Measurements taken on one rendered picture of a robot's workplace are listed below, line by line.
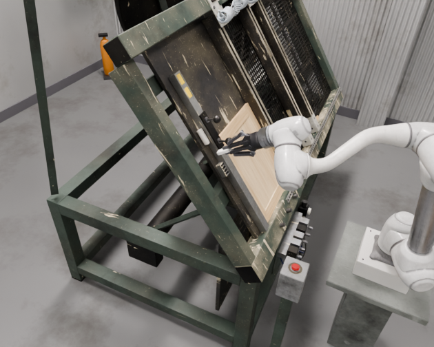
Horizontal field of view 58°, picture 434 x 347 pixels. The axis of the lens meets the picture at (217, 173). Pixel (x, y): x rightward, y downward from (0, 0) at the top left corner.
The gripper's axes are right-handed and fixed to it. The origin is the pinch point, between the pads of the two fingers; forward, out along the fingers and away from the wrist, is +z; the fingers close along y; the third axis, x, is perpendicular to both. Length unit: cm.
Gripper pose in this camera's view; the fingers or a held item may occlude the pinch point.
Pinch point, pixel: (224, 150)
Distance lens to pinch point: 175.9
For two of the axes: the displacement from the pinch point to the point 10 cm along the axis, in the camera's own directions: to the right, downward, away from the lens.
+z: -7.7, 2.0, 6.1
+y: 4.9, 8.0, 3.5
